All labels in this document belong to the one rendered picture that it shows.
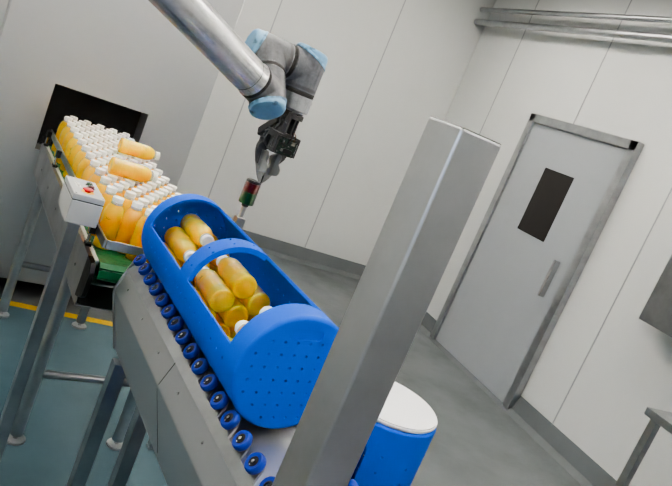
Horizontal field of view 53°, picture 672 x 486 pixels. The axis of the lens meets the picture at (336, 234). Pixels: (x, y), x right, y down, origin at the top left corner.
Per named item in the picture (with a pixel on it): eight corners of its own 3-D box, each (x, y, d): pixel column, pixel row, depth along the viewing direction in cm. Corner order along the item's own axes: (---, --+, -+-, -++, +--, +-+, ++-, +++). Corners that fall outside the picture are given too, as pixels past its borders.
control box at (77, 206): (64, 221, 214) (74, 191, 212) (57, 201, 230) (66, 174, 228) (95, 228, 219) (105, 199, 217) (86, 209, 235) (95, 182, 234)
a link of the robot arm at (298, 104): (275, 84, 178) (306, 97, 184) (269, 102, 179) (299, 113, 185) (289, 90, 171) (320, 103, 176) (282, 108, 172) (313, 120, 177)
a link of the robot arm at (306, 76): (290, 38, 176) (321, 52, 181) (273, 83, 178) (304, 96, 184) (305, 42, 168) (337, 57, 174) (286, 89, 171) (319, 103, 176)
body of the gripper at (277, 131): (269, 153, 174) (286, 109, 172) (257, 145, 181) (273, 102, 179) (293, 161, 178) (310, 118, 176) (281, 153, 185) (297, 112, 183)
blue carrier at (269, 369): (215, 430, 143) (254, 310, 137) (131, 268, 215) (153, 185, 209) (327, 430, 159) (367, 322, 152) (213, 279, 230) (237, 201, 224)
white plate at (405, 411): (375, 365, 190) (374, 369, 190) (316, 374, 168) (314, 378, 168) (456, 421, 174) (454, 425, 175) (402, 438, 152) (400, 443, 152)
